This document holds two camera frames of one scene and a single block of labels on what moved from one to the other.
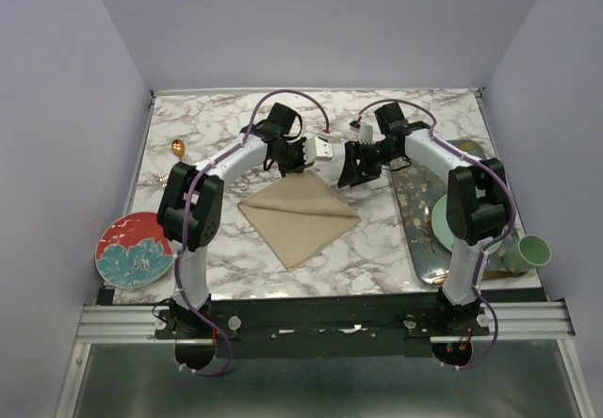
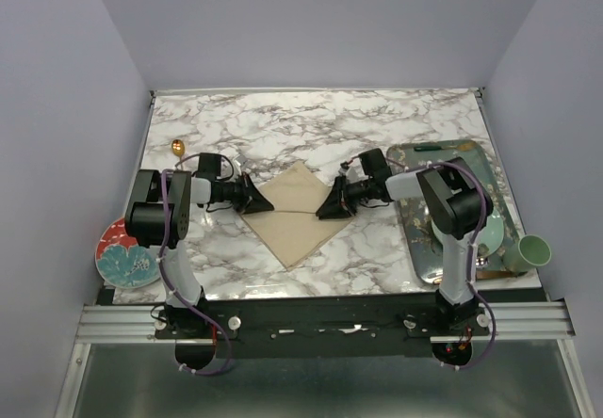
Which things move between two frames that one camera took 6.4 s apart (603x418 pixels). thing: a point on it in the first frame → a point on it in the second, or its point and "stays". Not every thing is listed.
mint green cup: [531, 250] stays
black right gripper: [349, 171] → [335, 205]
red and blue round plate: [134, 250] stays
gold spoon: [178, 148] stays
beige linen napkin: [298, 216] stays
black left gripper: [300, 164] → [252, 200]
